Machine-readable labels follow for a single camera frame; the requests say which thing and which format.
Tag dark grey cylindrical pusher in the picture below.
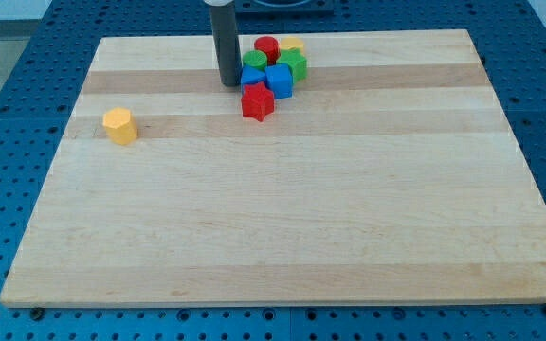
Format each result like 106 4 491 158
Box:
209 2 242 87

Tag blue triangle block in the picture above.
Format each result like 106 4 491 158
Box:
240 65 266 92

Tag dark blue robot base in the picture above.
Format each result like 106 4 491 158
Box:
235 0 335 14

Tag green star block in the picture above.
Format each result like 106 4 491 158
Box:
277 48 307 83

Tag red star block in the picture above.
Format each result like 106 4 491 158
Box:
241 81 275 122

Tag green cylinder block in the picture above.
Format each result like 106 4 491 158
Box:
242 49 268 71

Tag red cylinder block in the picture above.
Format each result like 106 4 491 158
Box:
254 36 281 65

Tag yellow cylinder block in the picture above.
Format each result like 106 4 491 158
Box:
279 36 305 55

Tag blue cube block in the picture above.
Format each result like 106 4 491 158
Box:
264 63 293 99

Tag yellow hexagon block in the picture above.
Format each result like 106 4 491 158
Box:
102 107 138 145

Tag wooden board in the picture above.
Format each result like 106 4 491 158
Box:
0 29 546 308

